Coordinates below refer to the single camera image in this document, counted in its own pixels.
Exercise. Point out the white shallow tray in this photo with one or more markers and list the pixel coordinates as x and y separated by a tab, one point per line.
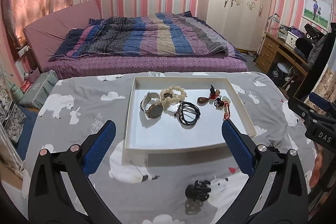
189	113

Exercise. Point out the black hair claw clip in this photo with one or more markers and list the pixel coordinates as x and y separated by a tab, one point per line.
199	191

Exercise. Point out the purple dotted bed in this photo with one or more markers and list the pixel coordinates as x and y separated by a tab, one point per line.
112	65

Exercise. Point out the desk lamp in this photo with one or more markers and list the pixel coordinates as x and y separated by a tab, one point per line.
275	17

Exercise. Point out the orange gourd red cord pendant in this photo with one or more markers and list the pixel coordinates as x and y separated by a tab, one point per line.
214	93

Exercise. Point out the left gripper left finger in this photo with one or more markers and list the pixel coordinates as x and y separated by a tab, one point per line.
85	160

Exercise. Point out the framed couple photo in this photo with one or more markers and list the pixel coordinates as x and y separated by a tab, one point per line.
318	12

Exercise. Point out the grey green bag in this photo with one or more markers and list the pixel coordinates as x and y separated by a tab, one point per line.
37	94

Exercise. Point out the striped quilt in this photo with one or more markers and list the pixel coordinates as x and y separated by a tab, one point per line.
162	34

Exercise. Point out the white box on desk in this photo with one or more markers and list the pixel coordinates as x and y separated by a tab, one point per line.
291	39

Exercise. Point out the cream ruffled scrunchie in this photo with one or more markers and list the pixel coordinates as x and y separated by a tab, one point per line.
172	96

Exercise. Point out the wooden desk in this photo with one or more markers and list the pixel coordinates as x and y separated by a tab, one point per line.
274	51

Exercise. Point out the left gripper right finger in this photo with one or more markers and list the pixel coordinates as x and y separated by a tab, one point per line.
253	162

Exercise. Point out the black backpack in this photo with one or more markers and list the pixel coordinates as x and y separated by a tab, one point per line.
305	44

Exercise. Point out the pink headboard cushion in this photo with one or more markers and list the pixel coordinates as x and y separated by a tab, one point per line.
45	35

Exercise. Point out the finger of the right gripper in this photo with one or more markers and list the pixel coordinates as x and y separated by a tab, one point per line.
319	101

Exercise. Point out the black round stool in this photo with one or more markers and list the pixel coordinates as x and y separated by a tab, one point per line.
281	73

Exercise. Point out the pale jade pendant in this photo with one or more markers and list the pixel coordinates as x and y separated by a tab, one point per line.
225	99

